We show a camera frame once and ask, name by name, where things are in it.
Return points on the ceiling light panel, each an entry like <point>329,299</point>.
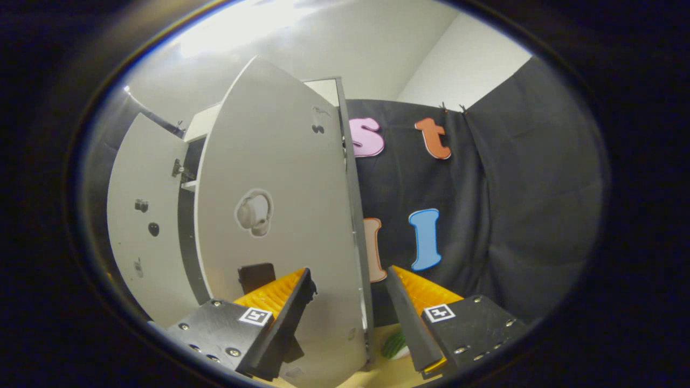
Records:
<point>232,32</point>

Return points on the green striped object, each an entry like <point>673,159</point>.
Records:
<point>393,345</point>

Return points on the white cabinet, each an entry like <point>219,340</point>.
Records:
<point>188,242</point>

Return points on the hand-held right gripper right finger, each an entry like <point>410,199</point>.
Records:
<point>412,323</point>

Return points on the black backdrop cloth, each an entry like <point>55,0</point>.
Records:
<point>512,215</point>

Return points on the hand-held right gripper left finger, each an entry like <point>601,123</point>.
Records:
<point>283,328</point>

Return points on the white cabinet door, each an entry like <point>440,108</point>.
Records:
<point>291,161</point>
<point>156,178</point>

